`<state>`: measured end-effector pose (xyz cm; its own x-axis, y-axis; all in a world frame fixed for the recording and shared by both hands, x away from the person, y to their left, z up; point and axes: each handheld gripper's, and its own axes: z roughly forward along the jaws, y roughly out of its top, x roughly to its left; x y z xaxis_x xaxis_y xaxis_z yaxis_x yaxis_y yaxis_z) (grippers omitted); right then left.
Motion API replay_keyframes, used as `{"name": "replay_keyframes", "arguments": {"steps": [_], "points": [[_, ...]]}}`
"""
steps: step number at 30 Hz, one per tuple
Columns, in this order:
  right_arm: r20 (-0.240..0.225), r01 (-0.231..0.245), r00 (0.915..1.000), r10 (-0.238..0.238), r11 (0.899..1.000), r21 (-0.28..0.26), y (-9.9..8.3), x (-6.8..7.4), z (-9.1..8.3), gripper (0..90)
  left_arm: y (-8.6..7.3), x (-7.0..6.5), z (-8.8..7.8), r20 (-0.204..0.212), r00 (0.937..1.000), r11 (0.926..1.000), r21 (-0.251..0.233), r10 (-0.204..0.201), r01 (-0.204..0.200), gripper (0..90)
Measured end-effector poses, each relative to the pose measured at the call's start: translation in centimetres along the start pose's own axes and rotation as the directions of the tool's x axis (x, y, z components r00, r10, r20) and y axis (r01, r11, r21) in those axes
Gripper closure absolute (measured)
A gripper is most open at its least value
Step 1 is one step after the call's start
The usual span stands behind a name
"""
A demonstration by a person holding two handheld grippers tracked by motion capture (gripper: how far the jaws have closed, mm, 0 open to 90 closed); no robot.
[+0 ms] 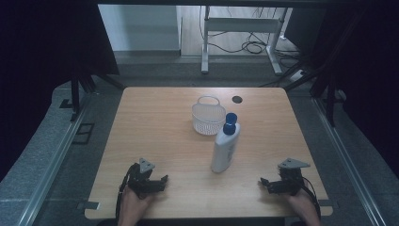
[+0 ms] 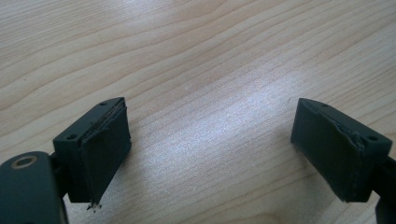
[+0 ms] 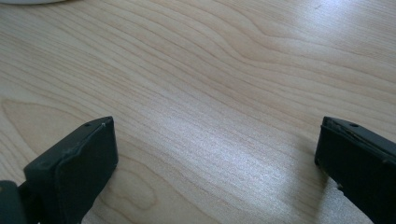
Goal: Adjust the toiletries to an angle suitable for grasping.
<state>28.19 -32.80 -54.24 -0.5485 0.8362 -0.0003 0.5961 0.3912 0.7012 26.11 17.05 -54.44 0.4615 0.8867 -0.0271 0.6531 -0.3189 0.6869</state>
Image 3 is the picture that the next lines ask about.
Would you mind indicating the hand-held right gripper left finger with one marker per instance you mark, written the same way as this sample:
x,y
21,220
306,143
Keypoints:
x,y
74,168

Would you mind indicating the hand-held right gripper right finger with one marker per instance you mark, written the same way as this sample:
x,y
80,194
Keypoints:
x,y
361,165

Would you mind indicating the white round object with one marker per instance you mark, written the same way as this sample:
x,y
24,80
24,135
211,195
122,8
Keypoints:
x,y
31,1

